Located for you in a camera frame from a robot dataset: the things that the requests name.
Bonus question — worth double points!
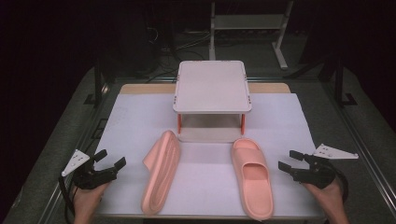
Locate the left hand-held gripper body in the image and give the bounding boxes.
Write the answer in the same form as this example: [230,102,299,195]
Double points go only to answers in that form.
[61,148,120,190]

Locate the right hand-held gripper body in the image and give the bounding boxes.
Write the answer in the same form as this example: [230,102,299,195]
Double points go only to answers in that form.
[292,143,359,189]

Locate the pink foam slipper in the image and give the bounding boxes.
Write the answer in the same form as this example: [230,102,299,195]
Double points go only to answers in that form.
[140,130,182,217]
[231,137,275,221]

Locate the white shoe rack orange legs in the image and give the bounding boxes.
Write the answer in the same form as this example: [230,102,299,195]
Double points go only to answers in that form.
[172,60,253,144]

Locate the person's left hand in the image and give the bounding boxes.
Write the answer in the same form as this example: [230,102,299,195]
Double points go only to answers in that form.
[73,183,110,224]

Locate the person's right hand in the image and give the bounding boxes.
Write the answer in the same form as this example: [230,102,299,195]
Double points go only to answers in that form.
[302,180,350,224]

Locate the black metal stand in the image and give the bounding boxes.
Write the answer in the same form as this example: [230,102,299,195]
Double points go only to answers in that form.
[83,57,110,108]
[323,57,359,108]

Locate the white table mat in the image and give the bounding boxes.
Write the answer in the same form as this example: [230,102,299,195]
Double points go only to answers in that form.
[94,92,326,218]

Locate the white metal stand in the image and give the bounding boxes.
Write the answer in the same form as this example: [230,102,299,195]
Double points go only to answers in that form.
[208,0,295,70]

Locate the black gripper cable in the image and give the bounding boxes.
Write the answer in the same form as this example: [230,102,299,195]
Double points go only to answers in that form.
[58,175,78,224]

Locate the black floor cables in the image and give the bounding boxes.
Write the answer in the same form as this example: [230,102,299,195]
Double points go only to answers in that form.
[144,26,213,84]

